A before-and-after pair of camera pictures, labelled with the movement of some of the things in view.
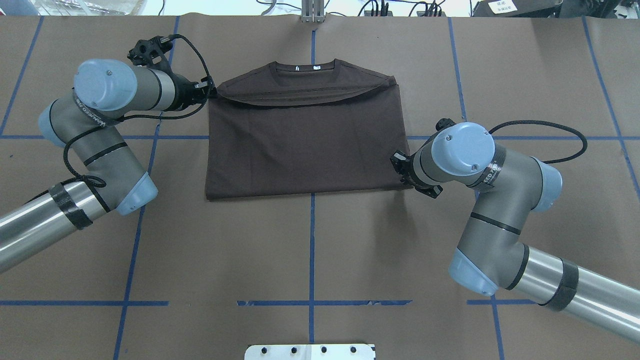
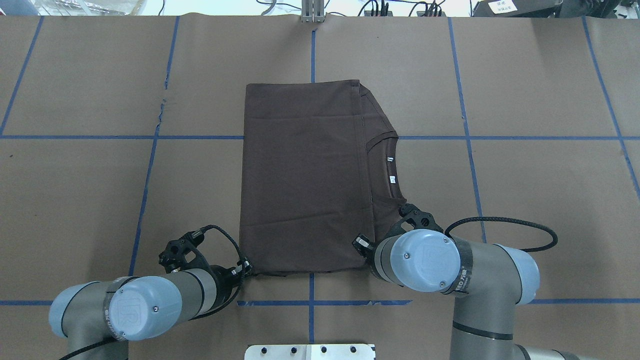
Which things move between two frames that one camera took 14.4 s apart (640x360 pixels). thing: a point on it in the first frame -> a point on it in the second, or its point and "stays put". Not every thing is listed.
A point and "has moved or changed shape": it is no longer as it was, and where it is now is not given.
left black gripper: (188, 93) -> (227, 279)
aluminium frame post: (312, 11) stays put
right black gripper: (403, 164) -> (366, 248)
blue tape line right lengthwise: (476, 192) stays put
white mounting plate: (309, 352) stays put
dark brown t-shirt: (302, 127) has moved or changed shape
